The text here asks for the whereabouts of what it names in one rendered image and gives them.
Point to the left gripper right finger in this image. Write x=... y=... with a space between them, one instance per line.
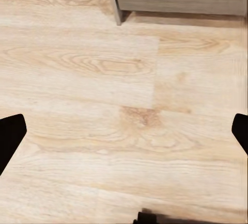
x=240 y=130

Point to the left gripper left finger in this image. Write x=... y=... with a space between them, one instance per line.
x=12 y=131

